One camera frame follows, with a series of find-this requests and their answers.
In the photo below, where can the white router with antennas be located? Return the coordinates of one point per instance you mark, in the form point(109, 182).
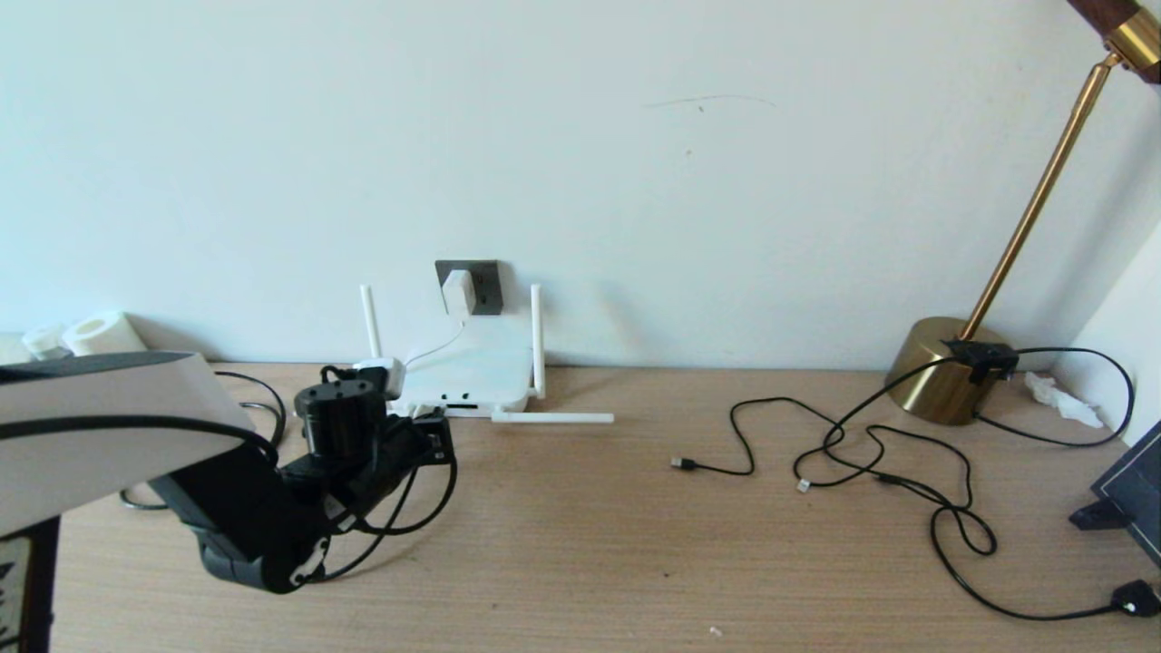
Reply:
point(481, 363)

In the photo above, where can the small clear jar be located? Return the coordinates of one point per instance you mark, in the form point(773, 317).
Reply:
point(43, 340)

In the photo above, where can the white power adapter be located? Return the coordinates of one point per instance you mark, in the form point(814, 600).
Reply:
point(459, 292)

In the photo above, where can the crumpled white tissue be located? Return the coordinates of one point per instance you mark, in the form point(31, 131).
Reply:
point(1061, 399)

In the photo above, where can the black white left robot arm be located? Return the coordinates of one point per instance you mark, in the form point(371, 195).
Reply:
point(91, 453)

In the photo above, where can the grey wall socket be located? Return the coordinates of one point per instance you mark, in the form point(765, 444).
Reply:
point(490, 277)

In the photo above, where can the white paper roll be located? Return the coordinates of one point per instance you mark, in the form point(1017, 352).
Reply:
point(104, 334)

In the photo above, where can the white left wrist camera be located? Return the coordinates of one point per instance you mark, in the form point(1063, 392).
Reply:
point(381, 367)

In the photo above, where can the brass desk lamp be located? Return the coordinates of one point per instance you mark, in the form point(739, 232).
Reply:
point(934, 372)

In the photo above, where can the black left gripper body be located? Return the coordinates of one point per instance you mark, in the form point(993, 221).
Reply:
point(413, 453)

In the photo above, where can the black clip stand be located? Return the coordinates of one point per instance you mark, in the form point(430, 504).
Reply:
point(1097, 517)

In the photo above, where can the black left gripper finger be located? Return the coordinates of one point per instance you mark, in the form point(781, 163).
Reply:
point(439, 423)
point(423, 415)

